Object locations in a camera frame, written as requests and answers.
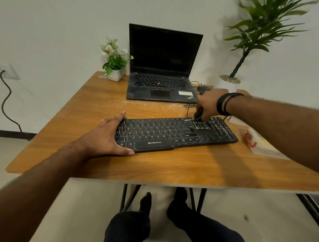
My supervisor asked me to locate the person's left hand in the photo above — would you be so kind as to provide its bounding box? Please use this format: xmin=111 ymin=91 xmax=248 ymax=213
xmin=74 ymin=111 xmax=136 ymax=160

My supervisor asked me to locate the person's right hand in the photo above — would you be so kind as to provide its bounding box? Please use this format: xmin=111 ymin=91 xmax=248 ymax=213
xmin=195 ymin=88 xmax=229 ymax=121

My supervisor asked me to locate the black keyboard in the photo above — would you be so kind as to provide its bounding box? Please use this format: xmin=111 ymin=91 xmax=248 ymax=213
xmin=114 ymin=116 xmax=239 ymax=153

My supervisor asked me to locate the clear plastic container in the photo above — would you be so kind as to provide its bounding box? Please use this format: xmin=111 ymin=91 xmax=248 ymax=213
xmin=239 ymin=126 xmax=292 ymax=161

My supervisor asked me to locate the yellow cleaning cloth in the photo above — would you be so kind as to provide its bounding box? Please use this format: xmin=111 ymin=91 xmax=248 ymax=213
xmin=257 ymin=138 xmax=273 ymax=151

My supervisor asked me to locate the person's left forearm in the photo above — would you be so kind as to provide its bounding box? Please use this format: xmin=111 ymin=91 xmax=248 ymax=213
xmin=0 ymin=143 xmax=86 ymax=242

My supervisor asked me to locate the person's right forearm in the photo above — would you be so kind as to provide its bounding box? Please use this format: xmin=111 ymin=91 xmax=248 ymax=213
xmin=225 ymin=96 xmax=319 ymax=174

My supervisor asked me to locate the person's left leg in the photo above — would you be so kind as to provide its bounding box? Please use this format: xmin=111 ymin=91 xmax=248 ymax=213
xmin=104 ymin=192 xmax=153 ymax=242

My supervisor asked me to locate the person's leg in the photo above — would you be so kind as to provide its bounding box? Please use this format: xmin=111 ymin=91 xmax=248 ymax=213
xmin=104 ymin=192 xmax=153 ymax=242
xmin=166 ymin=187 xmax=246 ymax=242

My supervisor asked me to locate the person's right leg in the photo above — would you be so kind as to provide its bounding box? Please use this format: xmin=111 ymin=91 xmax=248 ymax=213
xmin=166 ymin=187 xmax=246 ymax=242

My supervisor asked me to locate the black wristband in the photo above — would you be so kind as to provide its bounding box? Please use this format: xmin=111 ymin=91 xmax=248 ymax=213
xmin=216 ymin=92 xmax=245 ymax=122

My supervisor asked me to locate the tall green plant white pot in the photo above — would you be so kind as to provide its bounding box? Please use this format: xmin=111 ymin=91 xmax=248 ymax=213
xmin=214 ymin=0 xmax=319 ymax=94

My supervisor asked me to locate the black laptop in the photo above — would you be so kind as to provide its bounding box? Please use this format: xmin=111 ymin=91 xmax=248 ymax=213
xmin=126 ymin=23 xmax=204 ymax=104

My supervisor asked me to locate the small white flower pot plant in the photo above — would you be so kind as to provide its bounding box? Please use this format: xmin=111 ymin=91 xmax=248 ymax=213
xmin=99 ymin=37 xmax=134 ymax=82

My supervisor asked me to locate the black skirting board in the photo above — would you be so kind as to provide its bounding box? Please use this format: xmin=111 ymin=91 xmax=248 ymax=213
xmin=0 ymin=130 xmax=37 ymax=140

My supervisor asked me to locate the black metal table frame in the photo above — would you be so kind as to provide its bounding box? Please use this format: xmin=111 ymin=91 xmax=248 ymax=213
xmin=119 ymin=184 xmax=208 ymax=214

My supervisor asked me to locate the black power cable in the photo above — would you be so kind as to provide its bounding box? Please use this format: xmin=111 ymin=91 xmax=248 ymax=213
xmin=0 ymin=70 xmax=32 ymax=141

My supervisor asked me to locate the white wall socket panel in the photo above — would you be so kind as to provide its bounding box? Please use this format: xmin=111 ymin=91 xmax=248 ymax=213
xmin=0 ymin=63 xmax=21 ymax=80

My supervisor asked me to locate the black window frame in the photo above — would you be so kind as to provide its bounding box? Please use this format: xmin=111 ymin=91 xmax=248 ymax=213
xmin=296 ymin=193 xmax=319 ymax=226

